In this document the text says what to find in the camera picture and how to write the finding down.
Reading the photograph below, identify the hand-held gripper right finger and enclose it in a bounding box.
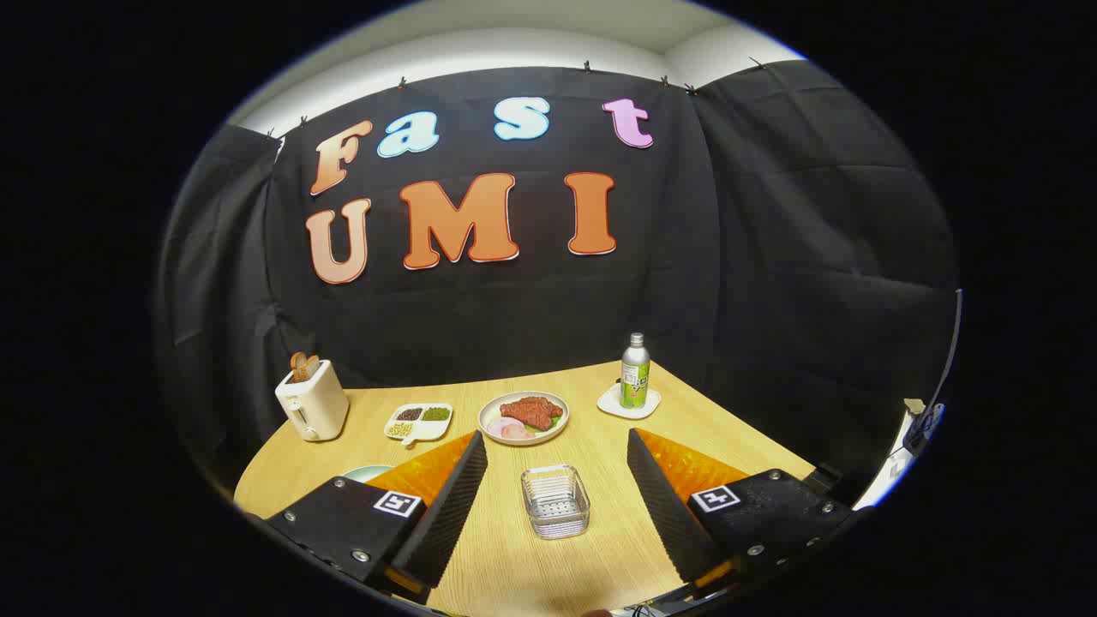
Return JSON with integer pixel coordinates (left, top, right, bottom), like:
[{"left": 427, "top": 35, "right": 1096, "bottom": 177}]
[{"left": 626, "top": 428, "right": 862, "bottom": 601}]

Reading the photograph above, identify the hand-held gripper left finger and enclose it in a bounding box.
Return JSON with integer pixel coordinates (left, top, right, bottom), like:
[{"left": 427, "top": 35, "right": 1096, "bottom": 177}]
[{"left": 244, "top": 430, "right": 489, "bottom": 605}]

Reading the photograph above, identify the white divided dish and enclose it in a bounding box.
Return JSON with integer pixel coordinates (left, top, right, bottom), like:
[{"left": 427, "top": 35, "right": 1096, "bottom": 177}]
[{"left": 383, "top": 403, "right": 454, "bottom": 448}]

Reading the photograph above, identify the white oval food plate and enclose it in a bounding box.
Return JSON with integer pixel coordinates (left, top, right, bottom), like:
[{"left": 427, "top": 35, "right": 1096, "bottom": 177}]
[{"left": 477, "top": 391, "right": 570, "bottom": 446}]

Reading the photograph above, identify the white square coaster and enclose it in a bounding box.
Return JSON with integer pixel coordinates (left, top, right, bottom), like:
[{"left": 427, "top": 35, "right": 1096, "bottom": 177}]
[{"left": 596, "top": 383, "right": 662, "bottom": 420}]

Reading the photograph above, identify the brown meat steak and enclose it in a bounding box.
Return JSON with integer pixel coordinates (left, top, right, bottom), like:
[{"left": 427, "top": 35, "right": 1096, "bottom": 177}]
[{"left": 500, "top": 395, "right": 564, "bottom": 431}]

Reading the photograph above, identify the silver bottle with green label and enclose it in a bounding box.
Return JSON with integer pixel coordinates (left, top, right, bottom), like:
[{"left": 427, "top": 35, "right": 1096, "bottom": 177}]
[{"left": 620, "top": 332, "right": 651, "bottom": 410}]

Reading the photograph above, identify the cream white toaster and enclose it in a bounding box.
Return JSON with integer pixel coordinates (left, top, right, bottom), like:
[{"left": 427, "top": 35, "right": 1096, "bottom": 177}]
[{"left": 274, "top": 360, "right": 351, "bottom": 443}]

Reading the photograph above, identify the white framed screen device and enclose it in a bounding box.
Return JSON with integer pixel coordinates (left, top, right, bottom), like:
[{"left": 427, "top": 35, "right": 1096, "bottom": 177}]
[{"left": 855, "top": 398, "right": 946, "bottom": 512}]

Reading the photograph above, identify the row of black cloth clips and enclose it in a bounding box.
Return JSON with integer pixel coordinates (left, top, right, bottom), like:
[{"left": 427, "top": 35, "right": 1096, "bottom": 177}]
[{"left": 266, "top": 57, "right": 768, "bottom": 140}]

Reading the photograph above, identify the metal wire cutlery basket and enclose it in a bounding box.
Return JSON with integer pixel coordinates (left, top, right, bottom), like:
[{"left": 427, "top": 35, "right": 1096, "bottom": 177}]
[{"left": 520, "top": 464, "right": 591, "bottom": 540}]

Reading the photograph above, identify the thin black cable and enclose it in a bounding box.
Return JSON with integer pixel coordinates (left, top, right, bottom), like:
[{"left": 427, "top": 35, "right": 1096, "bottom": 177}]
[{"left": 902, "top": 289, "right": 964, "bottom": 455}]

